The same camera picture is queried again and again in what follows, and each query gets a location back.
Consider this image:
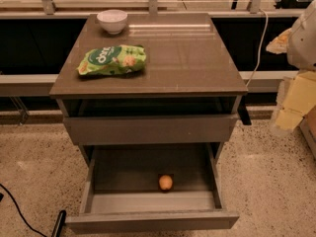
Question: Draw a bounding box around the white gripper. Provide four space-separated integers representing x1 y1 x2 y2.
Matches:
266 0 316 136

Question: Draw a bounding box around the orange fruit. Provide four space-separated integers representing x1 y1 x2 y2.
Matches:
158 175 173 191

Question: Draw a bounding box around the closed grey top drawer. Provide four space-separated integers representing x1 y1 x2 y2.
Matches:
64 115 238 145

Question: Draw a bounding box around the grey drawer cabinet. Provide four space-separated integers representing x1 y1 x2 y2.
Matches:
50 14 247 160

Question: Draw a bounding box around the open grey middle drawer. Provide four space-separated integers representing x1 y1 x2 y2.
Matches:
66 143 239 234

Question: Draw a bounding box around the cardboard box at right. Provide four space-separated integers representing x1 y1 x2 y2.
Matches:
300 107 316 159

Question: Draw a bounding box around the green chip bag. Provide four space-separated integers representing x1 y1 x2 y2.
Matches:
77 44 146 76

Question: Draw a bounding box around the white ceramic bowl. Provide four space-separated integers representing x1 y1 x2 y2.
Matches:
97 10 127 35

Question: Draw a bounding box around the black object on floor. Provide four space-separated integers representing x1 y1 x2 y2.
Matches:
51 210 66 237

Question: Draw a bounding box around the grey metal railing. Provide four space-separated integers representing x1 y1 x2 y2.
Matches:
0 5 309 97

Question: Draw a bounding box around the white hanging cable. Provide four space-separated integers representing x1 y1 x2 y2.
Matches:
245 9 270 88

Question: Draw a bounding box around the black floor cable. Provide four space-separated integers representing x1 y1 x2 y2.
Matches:
0 183 48 237

